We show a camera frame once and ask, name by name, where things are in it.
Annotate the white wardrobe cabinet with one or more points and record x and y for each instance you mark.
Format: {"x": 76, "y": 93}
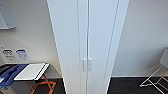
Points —
{"x": 124, "y": 30}

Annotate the blue cloth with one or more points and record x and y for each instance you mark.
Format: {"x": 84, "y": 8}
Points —
{"x": 10, "y": 75}

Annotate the white wardrobe door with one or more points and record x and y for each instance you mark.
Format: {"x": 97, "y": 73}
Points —
{"x": 101, "y": 40}
{"x": 68, "y": 40}

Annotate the white folding table top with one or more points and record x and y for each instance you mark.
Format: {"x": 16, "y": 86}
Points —
{"x": 31, "y": 71}

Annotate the orange folding table frame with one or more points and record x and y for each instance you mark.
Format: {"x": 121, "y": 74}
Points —
{"x": 46, "y": 85}

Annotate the wall sign with blue print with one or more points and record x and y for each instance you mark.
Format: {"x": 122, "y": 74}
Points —
{"x": 22, "y": 54}

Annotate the wall sign with dark print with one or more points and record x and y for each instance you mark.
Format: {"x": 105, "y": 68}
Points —
{"x": 8, "y": 54}

